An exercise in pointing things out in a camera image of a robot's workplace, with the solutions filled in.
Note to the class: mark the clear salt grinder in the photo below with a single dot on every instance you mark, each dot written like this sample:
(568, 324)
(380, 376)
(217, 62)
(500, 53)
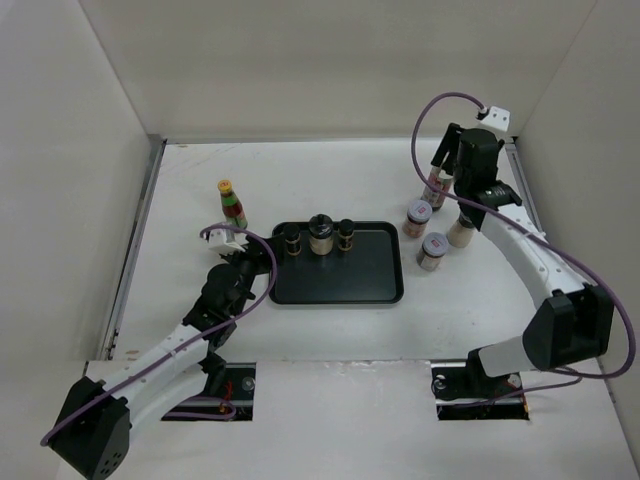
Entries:
(461, 232)

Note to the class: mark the small black-capped spice jar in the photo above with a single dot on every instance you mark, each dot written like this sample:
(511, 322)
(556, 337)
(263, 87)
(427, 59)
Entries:
(292, 239)

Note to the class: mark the wide black-capped seasoning jar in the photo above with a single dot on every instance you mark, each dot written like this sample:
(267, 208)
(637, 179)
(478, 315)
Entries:
(321, 231)

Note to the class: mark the aluminium table edge rail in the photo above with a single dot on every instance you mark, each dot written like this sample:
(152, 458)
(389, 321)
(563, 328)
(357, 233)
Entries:
(114, 317)

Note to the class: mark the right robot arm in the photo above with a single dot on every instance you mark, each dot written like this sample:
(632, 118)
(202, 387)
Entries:
(573, 317)

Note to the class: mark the black-capped pepper jar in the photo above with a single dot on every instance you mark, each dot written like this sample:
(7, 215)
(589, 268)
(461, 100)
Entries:
(346, 229)

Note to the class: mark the tall clear vinegar bottle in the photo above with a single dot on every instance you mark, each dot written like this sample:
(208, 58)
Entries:
(442, 181)

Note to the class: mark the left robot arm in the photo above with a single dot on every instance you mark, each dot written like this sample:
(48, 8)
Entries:
(99, 418)

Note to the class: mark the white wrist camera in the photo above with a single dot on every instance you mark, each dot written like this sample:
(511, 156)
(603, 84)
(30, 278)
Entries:
(222, 239)
(494, 119)

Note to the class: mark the black plastic tray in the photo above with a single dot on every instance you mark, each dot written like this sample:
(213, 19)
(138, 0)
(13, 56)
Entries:
(369, 273)

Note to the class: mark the white-lidded spice jar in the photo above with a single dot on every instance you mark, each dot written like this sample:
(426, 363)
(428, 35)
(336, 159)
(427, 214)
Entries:
(418, 215)

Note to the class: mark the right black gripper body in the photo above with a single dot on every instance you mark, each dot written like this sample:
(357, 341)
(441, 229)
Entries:
(458, 182)

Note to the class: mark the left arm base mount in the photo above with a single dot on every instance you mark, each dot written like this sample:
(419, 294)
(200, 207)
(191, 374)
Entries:
(229, 398)

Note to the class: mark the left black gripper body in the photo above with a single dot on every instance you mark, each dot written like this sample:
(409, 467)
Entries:
(248, 266)

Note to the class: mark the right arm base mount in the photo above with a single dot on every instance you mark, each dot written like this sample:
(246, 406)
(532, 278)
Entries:
(463, 392)

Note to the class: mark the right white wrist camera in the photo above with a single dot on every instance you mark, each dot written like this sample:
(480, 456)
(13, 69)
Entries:
(494, 119)

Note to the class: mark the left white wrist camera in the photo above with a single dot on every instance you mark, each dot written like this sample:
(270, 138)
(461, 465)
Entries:
(222, 239)

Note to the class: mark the white-lidded chili jar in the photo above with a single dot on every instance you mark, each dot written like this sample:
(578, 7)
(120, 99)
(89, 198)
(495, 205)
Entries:
(433, 249)

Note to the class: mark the red chili sauce bottle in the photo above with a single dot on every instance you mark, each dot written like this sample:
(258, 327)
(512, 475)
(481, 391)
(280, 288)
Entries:
(232, 207)

